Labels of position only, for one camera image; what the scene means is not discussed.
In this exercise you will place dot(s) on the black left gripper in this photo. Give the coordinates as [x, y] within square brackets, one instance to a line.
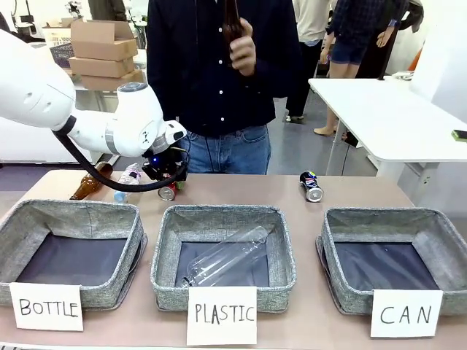
[163, 164]

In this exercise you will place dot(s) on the red crushed can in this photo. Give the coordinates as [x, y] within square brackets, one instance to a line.
[168, 191]

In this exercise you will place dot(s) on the dark brown glass bottle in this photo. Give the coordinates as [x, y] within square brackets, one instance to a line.
[230, 25]

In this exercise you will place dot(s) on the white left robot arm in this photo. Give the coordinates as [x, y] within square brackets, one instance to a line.
[40, 95]

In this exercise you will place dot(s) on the grey fabric basket plastic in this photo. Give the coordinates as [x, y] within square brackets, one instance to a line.
[219, 222]

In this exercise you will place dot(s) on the blue Pepsi can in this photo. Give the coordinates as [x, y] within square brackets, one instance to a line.
[311, 186]

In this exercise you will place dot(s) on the grey fabric basket bottle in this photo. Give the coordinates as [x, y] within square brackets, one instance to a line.
[36, 222]

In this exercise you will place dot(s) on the grey fabric basket can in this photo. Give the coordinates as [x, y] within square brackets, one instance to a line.
[386, 222]

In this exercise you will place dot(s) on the white CAN paper label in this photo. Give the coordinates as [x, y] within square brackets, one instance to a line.
[405, 313]

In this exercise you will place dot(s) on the person's hand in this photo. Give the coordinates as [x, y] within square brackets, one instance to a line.
[242, 49]

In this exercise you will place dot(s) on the crumpled clear plastic bottle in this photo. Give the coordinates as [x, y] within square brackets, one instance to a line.
[128, 180]

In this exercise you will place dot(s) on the brown glass bottle lying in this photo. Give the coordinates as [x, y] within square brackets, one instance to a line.
[90, 181]

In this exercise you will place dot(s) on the person in dark shirt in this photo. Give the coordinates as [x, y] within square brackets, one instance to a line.
[204, 80]

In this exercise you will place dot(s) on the flat cardboard box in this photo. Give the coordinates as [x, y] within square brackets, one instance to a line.
[102, 66]
[109, 82]

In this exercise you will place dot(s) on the white PLASTIC paper label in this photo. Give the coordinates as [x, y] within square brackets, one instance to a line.
[222, 314]

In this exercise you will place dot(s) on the open cardboard box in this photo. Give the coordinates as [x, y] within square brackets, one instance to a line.
[104, 38]

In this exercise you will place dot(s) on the purple plastic crate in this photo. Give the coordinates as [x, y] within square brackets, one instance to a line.
[62, 54]

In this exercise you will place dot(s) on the person in beige top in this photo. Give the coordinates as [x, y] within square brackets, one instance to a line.
[306, 58]

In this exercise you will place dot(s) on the white BOTTLE paper label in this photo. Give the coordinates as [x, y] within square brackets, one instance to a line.
[47, 307]

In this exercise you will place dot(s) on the white plastic crate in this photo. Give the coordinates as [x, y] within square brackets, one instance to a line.
[56, 34]

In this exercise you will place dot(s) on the person in plaid shirt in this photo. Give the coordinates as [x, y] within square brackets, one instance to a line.
[350, 47]

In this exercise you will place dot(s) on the white side table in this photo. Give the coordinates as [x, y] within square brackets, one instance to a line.
[386, 116]

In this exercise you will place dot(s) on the person in black clothes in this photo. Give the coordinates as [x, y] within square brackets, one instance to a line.
[386, 40]

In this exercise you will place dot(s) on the green black small device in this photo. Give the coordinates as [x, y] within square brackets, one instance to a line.
[459, 135]

